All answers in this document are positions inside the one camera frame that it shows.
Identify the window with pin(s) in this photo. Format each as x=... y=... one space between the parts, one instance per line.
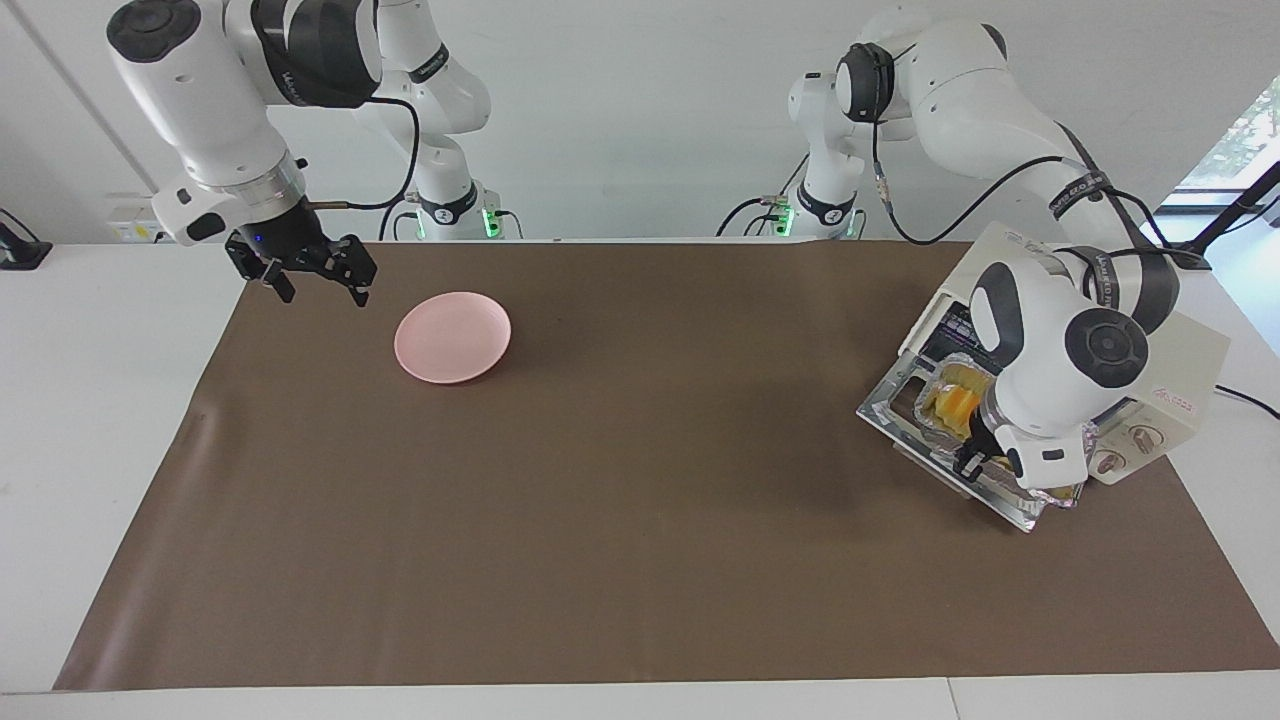
x=1240 y=140

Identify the aluminium foil tray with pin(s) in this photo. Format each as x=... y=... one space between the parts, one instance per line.
x=925 y=415

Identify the glass oven door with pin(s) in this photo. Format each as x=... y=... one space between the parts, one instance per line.
x=885 y=415

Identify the brown table mat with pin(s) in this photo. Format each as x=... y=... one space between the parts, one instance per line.
x=650 y=550

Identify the black desk clamp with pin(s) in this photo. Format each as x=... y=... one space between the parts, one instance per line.
x=20 y=255

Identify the beige oven knob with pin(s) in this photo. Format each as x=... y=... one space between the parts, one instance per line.
x=1148 y=438
x=1110 y=463

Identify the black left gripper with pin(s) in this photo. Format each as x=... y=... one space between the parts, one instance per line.
x=993 y=445

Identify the sliced yellow bread loaf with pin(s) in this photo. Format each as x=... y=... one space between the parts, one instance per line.
x=955 y=403

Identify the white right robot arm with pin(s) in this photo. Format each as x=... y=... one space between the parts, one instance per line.
x=210 y=110

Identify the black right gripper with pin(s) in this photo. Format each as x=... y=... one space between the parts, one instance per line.
x=290 y=238

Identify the white wall socket box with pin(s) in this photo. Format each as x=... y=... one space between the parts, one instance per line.
x=130 y=232

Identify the cream toaster oven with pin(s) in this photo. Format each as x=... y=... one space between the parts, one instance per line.
x=1195 y=350

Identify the pink round plate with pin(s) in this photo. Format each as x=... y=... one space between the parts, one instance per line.
x=450 y=338

